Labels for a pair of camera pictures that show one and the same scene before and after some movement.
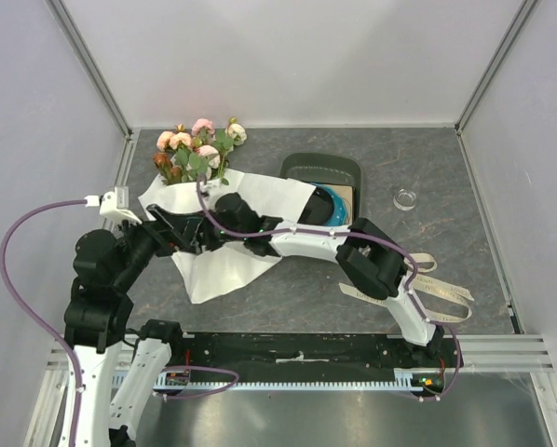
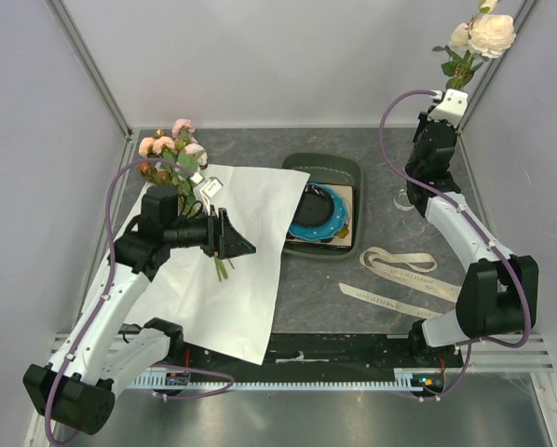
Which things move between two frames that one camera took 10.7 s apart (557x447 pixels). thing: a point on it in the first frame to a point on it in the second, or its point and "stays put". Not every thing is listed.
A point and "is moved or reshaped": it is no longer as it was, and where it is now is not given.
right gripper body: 215,237 to 412,168
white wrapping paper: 215,268 is moved or reshaped
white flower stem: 225,141 to 482,37
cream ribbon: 423,283 stays put
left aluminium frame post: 90,65 stays put
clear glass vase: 404,199 stays put
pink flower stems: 201,152 to 178,156
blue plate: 340,214 stays put
